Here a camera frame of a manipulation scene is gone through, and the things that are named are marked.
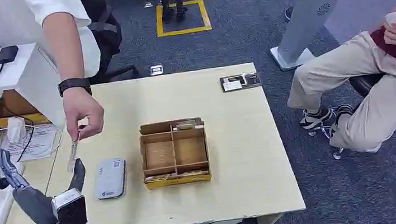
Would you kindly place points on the yellow floor tape square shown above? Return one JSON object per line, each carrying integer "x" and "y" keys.
{"x": 183, "y": 31}

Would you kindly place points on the wooden compartment box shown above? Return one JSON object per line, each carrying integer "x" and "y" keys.
{"x": 174, "y": 153}

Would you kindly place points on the seated person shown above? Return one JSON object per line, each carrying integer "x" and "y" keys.
{"x": 372, "y": 69}

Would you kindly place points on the large silver floor socket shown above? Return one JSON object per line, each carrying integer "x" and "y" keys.
{"x": 156, "y": 70}

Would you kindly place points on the white card in tray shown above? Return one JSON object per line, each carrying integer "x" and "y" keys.
{"x": 232, "y": 85}

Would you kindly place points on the small silver floor socket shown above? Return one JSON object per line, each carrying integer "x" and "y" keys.
{"x": 148, "y": 4}

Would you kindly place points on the brown cardboard box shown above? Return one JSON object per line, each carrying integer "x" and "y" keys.
{"x": 12, "y": 104}

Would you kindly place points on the black background robot legs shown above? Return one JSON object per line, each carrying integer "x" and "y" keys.
{"x": 180, "y": 1}

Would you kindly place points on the printed paper sheet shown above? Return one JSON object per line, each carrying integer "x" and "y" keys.
{"x": 43, "y": 142}

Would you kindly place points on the standing person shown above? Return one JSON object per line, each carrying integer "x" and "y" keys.
{"x": 12, "y": 20}

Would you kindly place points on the black wristwatch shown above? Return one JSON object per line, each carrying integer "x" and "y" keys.
{"x": 73, "y": 84}

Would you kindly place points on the brown card stack in box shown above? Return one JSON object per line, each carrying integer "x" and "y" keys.
{"x": 194, "y": 173}

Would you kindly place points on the white desk shelf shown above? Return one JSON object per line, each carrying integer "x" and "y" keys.
{"x": 35, "y": 77}

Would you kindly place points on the black power adapter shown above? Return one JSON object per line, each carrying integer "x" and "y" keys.
{"x": 7, "y": 54}

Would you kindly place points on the black white sneaker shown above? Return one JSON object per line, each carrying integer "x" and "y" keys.
{"x": 314, "y": 118}
{"x": 341, "y": 113}

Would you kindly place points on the white charger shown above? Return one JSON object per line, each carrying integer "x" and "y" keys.
{"x": 16, "y": 129}

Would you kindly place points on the black office chair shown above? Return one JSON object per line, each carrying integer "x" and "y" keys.
{"x": 107, "y": 32}

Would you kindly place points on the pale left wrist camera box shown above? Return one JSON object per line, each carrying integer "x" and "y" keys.
{"x": 71, "y": 213}

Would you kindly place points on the black stool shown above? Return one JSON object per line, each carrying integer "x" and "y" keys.
{"x": 364, "y": 84}

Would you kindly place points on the grey floor stand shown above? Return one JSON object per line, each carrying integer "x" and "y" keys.
{"x": 306, "y": 13}

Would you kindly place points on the standing person's left hand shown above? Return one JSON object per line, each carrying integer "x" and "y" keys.
{"x": 80, "y": 109}

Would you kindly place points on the grey card reader device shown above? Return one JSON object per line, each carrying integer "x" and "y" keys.
{"x": 110, "y": 179}

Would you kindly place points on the pale card in box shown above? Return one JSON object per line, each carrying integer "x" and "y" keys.
{"x": 159, "y": 178}

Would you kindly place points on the card stack in narrow compartment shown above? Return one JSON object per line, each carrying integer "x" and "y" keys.
{"x": 187, "y": 125}

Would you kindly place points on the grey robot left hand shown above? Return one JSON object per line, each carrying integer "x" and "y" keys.
{"x": 33, "y": 204}

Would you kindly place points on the black flat tray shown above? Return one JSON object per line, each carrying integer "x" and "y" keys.
{"x": 250, "y": 79}

